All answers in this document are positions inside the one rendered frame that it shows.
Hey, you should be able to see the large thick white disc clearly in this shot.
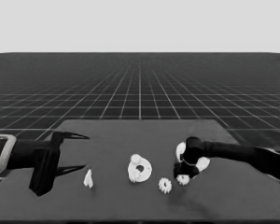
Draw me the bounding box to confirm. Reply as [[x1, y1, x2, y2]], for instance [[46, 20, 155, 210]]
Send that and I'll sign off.
[[175, 141, 211, 173]]

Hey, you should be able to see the small white T-shaped piece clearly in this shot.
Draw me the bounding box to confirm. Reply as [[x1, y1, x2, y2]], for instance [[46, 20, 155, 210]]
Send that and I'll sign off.
[[83, 168, 94, 189]]

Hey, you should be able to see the white round carrier with pins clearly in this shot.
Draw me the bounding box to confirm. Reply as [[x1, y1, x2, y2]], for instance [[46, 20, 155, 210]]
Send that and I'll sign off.
[[127, 155, 153, 184]]

